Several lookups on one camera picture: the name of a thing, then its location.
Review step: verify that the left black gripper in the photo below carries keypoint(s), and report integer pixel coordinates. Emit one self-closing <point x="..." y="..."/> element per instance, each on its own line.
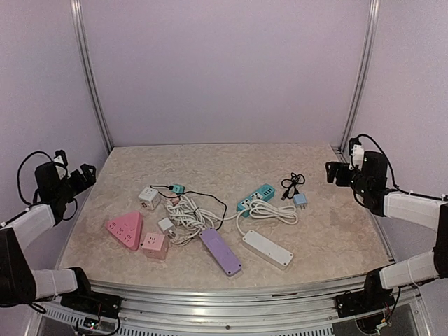
<point x="89" y="178"/>

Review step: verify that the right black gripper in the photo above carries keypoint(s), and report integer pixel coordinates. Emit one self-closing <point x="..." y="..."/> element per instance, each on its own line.
<point x="332" y="173"/>

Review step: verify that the light blue usb charger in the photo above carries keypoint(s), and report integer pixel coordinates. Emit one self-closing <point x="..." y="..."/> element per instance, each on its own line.
<point x="300" y="200"/>

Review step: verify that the white multi socket adapter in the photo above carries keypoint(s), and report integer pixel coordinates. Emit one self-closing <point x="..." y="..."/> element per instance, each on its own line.
<point x="149" y="198"/>

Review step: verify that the pink power strip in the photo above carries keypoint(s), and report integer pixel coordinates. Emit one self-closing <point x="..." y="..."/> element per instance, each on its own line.
<point x="127" y="229"/>

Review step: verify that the pink plug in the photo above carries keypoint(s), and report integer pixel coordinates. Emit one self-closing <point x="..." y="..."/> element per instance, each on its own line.
<point x="174" y="201"/>

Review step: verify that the white usb charger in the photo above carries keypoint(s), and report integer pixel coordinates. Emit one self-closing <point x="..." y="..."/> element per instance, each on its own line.
<point x="166" y="226"/>

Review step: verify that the pink cube socket adapter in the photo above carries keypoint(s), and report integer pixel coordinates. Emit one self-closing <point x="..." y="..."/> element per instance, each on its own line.
<point x="155" y="245"/>

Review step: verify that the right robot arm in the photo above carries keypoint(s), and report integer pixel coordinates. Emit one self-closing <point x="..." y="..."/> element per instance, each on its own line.
<point x="429" y="212"/>

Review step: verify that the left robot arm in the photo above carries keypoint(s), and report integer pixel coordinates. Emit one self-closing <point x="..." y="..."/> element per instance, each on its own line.
<point x="20" y="284"/>

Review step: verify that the teal socket cube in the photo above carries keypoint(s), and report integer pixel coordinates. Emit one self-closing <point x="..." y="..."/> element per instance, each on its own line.
<point x="265" y="193"/>

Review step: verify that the teal charger cube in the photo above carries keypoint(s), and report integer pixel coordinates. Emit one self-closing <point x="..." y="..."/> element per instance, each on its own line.
<point x="177" y="189"/>

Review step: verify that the white power strip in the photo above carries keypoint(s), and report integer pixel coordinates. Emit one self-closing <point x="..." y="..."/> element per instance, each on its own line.
<point x="267" y="249"/>

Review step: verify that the purple power strip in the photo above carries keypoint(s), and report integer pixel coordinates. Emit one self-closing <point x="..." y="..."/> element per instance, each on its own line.
<point x="221" y="252"/>

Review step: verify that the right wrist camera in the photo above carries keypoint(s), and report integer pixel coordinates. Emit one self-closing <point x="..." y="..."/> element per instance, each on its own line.
<point x="356" y="154"/>

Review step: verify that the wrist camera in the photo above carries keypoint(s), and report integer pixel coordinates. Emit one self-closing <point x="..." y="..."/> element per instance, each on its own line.
<point x="356" y="154"/>
<point x="61" y="159"/>

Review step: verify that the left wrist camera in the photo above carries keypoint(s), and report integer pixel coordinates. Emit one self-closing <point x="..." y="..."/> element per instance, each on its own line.
<point x="61" y="159"/>

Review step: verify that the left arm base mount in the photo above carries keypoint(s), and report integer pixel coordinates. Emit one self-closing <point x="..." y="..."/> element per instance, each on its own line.
<point x="94" y="303"/>

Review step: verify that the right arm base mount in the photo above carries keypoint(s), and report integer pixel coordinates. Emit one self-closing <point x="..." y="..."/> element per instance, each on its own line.
<point x="363" y="301"/>

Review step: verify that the front aluminium rail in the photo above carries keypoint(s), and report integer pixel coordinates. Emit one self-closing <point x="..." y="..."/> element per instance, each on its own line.
<point x="304" y="309"/>

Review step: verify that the left aluminium frame post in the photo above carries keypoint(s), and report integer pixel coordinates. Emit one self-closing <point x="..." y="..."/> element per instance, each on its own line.
<point x="82" y="41"/>

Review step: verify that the aluminium frame post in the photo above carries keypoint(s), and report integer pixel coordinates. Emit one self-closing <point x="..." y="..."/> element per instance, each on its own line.
<point x="362" y="75"/>
<point x="82" y="41"/>

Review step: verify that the right aluminium frame post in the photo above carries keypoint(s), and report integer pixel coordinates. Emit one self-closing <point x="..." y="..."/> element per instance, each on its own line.
<point x="362" y="75"/>

